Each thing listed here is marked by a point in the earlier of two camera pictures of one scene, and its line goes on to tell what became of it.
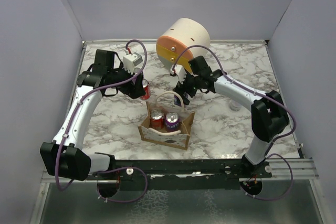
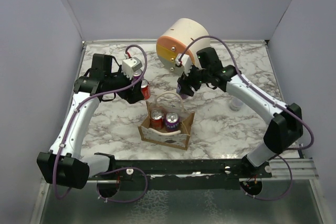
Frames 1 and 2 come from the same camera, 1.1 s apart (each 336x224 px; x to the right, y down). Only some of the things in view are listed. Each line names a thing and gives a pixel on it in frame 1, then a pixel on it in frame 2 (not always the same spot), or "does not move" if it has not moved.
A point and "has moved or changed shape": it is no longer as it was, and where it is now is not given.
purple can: [177, 100] has moved or changed shape
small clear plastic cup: [234, 105] does not move
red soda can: [157, 119] does not move
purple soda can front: [171, 121] does not move
